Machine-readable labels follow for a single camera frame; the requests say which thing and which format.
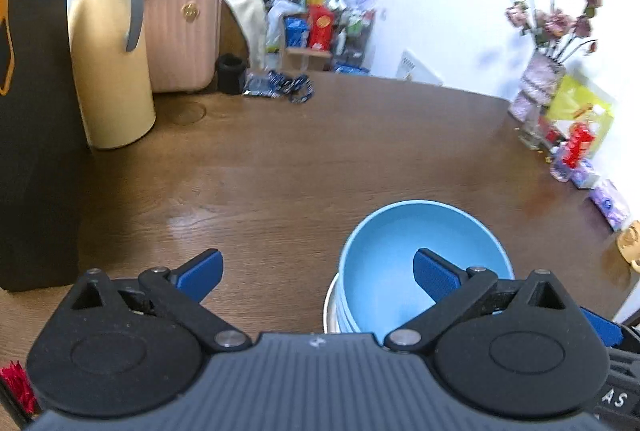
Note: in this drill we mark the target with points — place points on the red snack packet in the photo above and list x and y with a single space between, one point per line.
582 136

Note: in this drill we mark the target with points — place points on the clear plastic badge pouch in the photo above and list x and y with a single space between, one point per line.
260 85

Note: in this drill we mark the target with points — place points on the large blue bowl front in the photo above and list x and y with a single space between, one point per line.
403 258

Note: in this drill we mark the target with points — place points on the yellow plastic bag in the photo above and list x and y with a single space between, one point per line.
571 101

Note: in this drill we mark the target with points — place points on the dried flower bouquet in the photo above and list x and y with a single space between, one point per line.
556 34

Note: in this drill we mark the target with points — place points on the blue box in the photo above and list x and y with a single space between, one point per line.
296 31

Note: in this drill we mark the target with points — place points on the wooden chair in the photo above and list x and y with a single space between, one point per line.
231 38

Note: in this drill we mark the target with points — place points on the white paper sign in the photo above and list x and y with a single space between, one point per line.
411 69

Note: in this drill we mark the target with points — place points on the cardboard box shelf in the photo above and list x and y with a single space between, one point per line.
303 59

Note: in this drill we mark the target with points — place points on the yellow thermos jug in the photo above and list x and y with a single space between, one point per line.
111 71

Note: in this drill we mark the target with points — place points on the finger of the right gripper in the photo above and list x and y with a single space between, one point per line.
609 332

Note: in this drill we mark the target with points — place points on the purple tissue pack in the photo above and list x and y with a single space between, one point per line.
606 197

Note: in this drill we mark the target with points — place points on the glass vase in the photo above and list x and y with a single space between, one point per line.
538 85

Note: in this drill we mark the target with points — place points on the black paper bag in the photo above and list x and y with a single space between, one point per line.
43 147

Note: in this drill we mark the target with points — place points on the white plastic bag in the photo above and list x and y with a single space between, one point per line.
277 10

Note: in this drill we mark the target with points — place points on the black cylindrical cup holder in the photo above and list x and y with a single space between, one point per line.
231 74

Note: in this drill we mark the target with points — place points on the pink suitcase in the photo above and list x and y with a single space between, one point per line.
182 43

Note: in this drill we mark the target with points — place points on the red tinsel decoration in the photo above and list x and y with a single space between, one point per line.
15 378

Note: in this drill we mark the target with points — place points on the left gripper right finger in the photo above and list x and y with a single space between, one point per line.
459 294

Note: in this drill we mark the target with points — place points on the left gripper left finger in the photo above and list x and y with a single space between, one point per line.
176 294

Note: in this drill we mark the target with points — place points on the cream round plate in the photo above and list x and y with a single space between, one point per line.
329 314

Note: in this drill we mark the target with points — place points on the red box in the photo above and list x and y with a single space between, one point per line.
321 21

